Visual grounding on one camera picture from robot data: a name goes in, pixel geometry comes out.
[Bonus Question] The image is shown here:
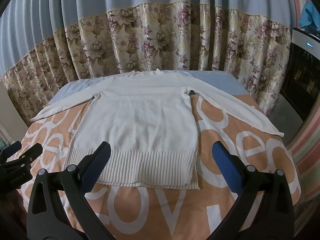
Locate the white knit sweater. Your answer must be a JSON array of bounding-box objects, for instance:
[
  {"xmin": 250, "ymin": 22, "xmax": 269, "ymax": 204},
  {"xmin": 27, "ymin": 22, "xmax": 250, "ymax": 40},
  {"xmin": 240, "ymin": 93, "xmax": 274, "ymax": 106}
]
[{"xmin": 35, "ymin": 70, "xmax": 279, "ymax": 190}]

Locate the beige cabinet at left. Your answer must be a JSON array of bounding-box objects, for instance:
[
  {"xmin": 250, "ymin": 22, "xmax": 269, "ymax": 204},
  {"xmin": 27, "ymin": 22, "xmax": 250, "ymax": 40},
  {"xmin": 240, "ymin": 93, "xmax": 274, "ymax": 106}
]
[{"xmin": 0, "ymin": 82, "xmax": 28, "ymax": 144}]

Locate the orange white patterned bedspread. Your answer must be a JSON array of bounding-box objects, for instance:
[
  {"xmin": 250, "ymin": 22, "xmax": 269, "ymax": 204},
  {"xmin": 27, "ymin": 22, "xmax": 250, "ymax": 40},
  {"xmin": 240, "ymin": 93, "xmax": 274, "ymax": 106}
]
[{"xmin": 22, "ymin": 95, "xmax": 301, "ymax": 239}]

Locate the striped pink cloth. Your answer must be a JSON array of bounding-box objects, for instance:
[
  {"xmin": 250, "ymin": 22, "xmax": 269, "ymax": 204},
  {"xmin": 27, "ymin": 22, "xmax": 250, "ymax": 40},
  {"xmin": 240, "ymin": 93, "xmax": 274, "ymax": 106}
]
[{"xmin": 287, "ymin": 0, "xmax": 320, "ymax": 205}]

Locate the floral and blue curtain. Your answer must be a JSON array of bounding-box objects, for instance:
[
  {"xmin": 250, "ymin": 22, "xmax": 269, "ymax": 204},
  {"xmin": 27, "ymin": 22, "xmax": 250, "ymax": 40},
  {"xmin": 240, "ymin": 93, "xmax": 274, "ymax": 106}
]
[{"xmin": 1, "ymin": 0, "xmax": 298, "ymax": 123}]

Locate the black appliance with silver top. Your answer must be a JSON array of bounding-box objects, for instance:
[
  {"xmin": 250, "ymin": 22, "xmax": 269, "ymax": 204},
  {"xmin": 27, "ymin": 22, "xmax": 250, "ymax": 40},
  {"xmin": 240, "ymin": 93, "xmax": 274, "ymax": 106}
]
[{"xmin": 269, "ymin": 28, "xmax": 319, "ymax": 145}]

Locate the blue cloth on appliance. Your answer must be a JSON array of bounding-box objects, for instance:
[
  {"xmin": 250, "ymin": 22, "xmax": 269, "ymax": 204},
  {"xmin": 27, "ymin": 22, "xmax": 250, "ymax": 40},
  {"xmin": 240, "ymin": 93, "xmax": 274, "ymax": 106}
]
[{"xmin": 299, "ymin": 1, "xmax": 320, "ymax": 36}]

